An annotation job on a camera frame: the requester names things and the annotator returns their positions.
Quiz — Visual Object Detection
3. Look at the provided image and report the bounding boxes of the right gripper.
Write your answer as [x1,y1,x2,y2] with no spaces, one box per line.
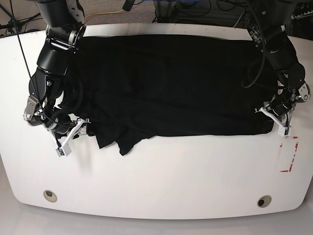
[23,95,90,149]

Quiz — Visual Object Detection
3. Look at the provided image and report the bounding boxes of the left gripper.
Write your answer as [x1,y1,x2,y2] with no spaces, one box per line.
[255,83,311,127]

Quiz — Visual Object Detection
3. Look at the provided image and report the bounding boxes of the black T-shirt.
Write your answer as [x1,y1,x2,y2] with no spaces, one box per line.
[65,35,278,155]

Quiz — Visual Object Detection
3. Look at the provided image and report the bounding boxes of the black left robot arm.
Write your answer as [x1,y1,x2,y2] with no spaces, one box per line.
[247,0,311,137]

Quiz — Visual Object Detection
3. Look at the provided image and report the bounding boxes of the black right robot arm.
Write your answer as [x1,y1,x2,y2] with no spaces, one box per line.
[23,0,89,157]

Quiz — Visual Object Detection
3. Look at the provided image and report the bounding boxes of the red tape rectangle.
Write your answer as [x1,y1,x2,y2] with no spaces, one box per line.
[277,136,299,173]

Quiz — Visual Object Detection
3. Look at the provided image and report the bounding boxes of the left table grommet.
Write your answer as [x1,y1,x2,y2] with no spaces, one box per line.
[43,190,57,203]

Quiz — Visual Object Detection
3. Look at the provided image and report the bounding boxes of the table grommet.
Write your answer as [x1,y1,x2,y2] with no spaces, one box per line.
[43,190,57,203]
[257,195,272,208]

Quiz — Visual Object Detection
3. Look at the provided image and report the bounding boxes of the right table grommet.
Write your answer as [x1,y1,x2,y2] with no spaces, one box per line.
[257,195,272,208]

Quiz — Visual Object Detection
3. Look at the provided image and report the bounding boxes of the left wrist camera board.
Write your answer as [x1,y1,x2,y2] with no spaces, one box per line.
[278,125,291,137]

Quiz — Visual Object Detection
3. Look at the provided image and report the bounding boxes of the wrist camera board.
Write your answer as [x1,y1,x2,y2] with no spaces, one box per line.
[56,145,71,157]
[278,125,291,137]

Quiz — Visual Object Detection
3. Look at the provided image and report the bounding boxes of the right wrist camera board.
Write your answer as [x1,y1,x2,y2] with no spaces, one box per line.
[56,145,71,157]

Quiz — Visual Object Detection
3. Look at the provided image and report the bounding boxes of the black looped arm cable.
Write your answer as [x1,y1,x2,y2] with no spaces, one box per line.
[241,4,269,89]

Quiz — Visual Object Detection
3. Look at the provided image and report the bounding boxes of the yellow cable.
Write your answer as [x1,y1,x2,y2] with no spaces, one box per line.
[84,9,124,22]

